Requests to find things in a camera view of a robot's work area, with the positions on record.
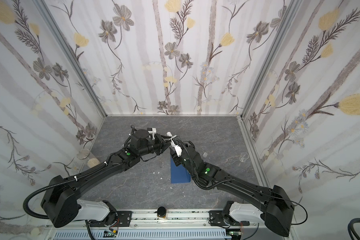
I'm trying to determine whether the dark blue envelope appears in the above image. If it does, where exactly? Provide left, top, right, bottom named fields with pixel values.
left=171, top=159, right=191, bottom=184

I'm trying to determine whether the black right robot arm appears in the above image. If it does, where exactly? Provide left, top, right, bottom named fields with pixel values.
left=170, top=139, right=295, bottom=237

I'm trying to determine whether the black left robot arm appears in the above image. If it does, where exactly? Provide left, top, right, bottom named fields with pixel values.
left=23, top=128, right=172, bottom=228

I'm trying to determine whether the clear glass cup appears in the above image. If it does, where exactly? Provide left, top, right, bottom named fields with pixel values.
left=239, top=152, right=250, bottom=163

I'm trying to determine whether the glass jar with cork lid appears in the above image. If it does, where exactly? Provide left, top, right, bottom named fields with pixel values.
left=76, top=149, right=100, bottom=168

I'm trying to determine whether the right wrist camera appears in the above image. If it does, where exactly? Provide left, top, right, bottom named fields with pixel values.
left=173, top=145, right=183, bottom=157

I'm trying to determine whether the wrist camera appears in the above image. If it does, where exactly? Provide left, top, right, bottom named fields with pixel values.
left=147, top=128, right=157, bottom=140
left=173, top=145, right=183, bottom=157

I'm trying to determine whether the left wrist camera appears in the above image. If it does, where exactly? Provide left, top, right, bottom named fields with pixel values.
left=147, top=128, right=157, bottom=140

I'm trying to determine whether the black cylinder on rail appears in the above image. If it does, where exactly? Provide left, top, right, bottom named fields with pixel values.
left=156, top=206, right=167, bottom=220

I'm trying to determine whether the aluminium mounting rail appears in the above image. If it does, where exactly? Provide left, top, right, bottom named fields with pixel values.
left=44, top=208, right=293, bottom=230

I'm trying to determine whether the white perforated cable duct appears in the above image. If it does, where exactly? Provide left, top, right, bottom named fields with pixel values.
left=52, top=229, right=232, bottom=240

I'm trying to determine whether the black corrugated cable hose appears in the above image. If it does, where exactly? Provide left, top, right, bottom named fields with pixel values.
left=22, top=163, right=109, bottom=220

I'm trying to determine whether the black hose bottom right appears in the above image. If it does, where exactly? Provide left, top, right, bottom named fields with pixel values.
left=347, top=217, right=360, bottom=240

